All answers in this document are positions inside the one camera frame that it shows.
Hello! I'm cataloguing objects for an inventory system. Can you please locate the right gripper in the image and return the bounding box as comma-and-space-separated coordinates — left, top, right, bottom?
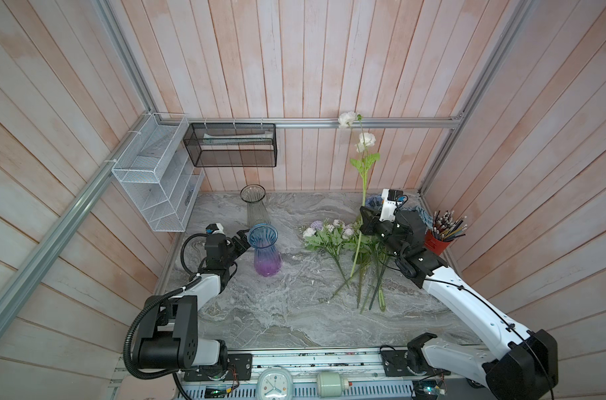
361, 206, 408, 263

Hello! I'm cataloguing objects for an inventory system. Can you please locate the blue purple glass vase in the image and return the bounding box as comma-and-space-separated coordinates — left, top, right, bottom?
248, 223, 282, 277

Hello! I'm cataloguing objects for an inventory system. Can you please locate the blue rose bunch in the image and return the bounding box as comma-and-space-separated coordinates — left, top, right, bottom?
360, 193, 425, 311

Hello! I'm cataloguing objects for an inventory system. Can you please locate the clear grey glass vase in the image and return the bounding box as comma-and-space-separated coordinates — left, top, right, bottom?
240, 184, 271, 228

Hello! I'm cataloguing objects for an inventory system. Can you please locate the pastel purple flower bunch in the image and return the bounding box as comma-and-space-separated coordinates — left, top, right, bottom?
301, 219, 355, 281

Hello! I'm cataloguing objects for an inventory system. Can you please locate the white flower stem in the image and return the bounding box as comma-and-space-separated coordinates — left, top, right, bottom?
338, 112, 380, 283

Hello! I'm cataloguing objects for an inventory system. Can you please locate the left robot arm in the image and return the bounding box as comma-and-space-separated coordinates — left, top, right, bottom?
123, 224, 251, 379

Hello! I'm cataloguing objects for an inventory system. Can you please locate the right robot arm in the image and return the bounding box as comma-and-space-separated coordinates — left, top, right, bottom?
360, 207, 559, 399

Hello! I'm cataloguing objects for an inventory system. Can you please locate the red pencil cup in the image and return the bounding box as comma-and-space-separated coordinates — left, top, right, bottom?
424, 229, 452, 256

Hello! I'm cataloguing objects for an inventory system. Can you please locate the black mesh basket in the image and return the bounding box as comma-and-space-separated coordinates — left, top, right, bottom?
183, 122, 278, 168

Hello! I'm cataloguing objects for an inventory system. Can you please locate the white analog clock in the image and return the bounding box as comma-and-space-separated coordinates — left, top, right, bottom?
256, 367, 295, 400

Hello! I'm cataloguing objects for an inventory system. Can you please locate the green circuit board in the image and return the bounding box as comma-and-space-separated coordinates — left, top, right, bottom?
413, 380, 446, 400

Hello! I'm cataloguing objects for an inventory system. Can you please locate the pale green cylinder device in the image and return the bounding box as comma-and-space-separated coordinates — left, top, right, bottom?
316, 372, 353, 398

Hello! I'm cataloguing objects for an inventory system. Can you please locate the black corrugated cable hose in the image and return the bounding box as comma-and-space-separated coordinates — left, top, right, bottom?
122, 232, 219, 380

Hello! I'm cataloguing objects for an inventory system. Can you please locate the white wire mesh shelf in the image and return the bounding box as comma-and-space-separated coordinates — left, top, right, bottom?
112, 113, 203, 233

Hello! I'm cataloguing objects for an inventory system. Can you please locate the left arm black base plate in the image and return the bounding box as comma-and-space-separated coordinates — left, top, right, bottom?
184, 353, 253, 383

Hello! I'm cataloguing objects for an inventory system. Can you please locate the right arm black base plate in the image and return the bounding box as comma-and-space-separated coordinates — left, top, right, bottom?
379, 345, 451, 379

